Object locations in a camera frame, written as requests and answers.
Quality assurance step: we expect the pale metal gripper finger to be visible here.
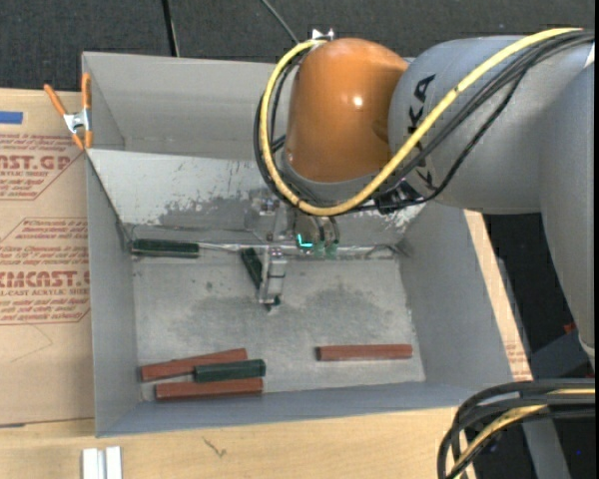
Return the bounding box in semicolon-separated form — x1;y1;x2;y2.
270;247;289;302
256;254;274;305

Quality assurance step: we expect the dark green block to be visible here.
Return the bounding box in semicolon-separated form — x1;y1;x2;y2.
131;238;202;259
240;246;282;314
193;358;268;384

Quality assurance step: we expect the grey metal bin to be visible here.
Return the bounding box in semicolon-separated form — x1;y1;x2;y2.
81;51;534;438

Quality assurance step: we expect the red-brown flat block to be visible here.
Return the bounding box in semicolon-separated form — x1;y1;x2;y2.
314;343;414;363
139;347;250;383
154;377;266;402

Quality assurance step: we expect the brown cardboard board, red print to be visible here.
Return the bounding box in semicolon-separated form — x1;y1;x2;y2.
0;86;534;429

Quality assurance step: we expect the black cylinder on white bracket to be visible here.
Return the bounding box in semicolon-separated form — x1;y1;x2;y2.
361;187;427;219

